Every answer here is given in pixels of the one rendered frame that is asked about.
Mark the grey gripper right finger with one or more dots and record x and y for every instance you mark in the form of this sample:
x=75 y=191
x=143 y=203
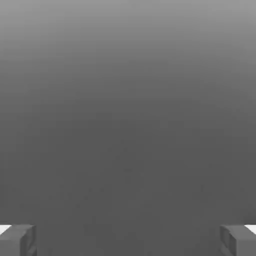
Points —
x=242 y=240

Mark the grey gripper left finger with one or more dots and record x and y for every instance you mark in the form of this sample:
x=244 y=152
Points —
x=14 y=240

